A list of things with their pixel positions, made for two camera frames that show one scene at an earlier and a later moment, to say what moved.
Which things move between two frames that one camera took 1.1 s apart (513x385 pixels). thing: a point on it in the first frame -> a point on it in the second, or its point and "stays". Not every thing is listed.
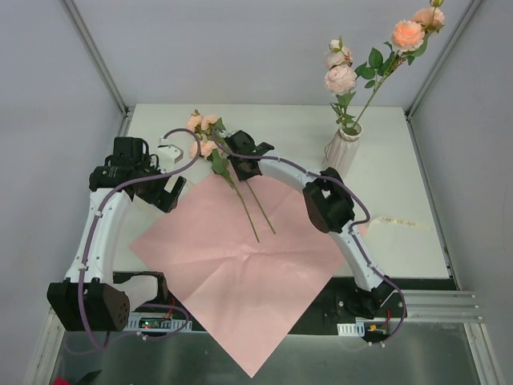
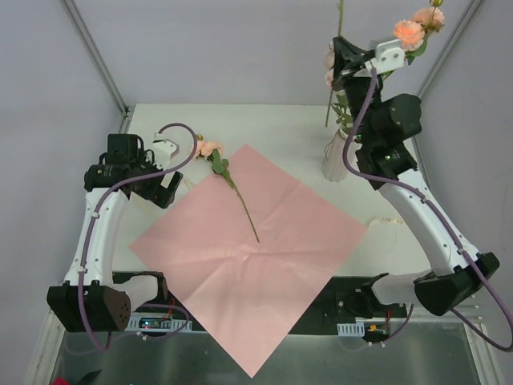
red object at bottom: (60, 381) stays
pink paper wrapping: (242, 260) stays
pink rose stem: (212, 144) -> (329, 59)
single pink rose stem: (409, 38) stays
